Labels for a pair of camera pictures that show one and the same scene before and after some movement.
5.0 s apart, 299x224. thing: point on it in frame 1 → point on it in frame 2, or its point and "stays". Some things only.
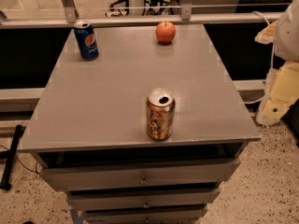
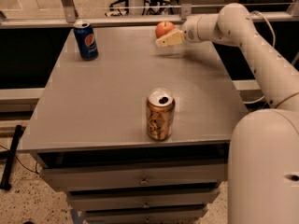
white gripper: x=289 y=35 → x=192 y=30
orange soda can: x=160 y=113 stays
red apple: x=165 y=32 stays
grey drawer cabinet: x=90 y=128 stays
